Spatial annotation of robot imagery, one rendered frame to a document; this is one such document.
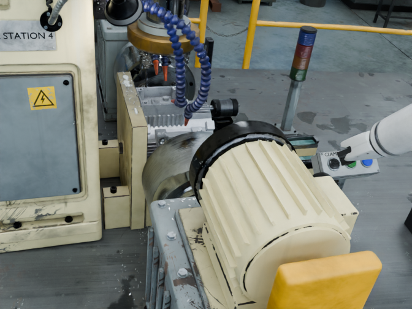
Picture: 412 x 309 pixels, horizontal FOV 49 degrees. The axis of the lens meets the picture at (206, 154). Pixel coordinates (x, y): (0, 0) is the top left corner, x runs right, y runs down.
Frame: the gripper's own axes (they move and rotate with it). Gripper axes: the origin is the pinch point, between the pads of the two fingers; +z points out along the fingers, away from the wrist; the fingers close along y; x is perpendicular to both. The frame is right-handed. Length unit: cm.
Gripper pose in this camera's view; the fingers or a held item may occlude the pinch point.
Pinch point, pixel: (347, 157)
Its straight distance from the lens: 118.7
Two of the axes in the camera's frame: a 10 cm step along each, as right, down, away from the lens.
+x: 1.4, 9.6, -2.3
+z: -2.5, 2.6, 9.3
